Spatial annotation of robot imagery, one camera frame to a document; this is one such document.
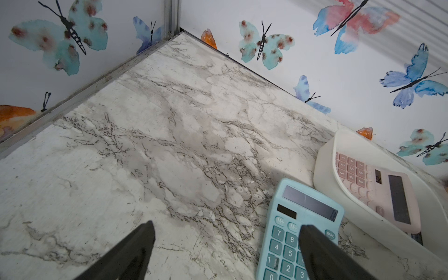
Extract pink calculator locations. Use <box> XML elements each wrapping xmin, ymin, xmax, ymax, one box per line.
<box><xmin>336</xmin><ymin>152</ymin><xmax>421</xmax><ymax>234</ymax></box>

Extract light blue calculator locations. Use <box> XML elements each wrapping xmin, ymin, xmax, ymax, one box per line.
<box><xmin>255</xmin><ymin>178</ymin><xmax>345</xmax><ymax>280</ymax></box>

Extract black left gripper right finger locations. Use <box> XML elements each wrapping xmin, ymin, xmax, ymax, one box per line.
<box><xmin>299</xmin><ymin>225</ymin><xmax>375</xmax><ymax>280</ymax></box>

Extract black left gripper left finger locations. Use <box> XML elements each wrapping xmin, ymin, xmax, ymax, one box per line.
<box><xmin>76</xmin><ymin>221</ymin><xmax>156</xmax><ymax>280</ymax></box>

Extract black calculator with grey keys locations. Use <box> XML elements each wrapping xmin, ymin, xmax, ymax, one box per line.
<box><xmin>408</xmin><ymin>232</ymin><xmax>424</xmax><ymax>246</ymax></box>

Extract white plastic storage box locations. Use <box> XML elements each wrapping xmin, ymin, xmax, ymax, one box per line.
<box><xmin>314</xmin><ymin>129</ymin><xmax>448</xmax><ymax>263</ymax></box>

